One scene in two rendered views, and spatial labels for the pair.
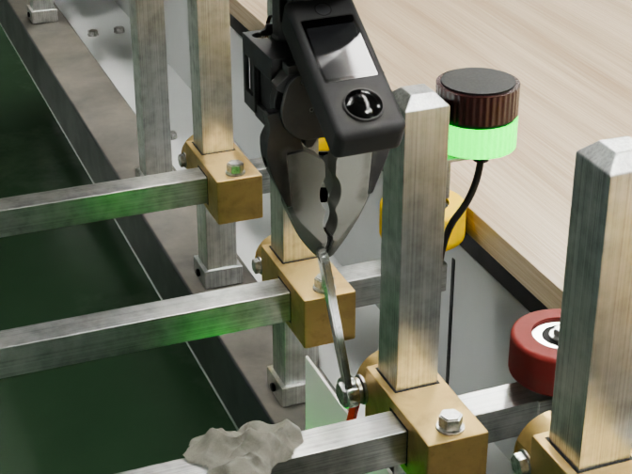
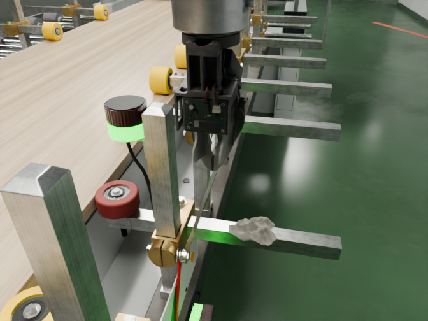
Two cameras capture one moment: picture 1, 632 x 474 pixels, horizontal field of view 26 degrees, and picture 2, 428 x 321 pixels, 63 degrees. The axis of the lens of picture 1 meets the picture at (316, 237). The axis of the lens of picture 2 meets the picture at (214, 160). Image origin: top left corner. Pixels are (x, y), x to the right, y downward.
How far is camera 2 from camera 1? 127 cm
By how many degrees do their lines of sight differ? 112
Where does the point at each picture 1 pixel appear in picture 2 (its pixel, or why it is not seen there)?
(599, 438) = not seen: hidden behind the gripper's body
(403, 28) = not seen: outside the picture
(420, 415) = (184, 211)
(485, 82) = (125, 100)
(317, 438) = (223, 225)
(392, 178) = (172, 146)
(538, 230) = (21, 256)
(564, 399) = not seen: hidden behind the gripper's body
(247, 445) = (253, 223)
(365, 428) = (202, 222)
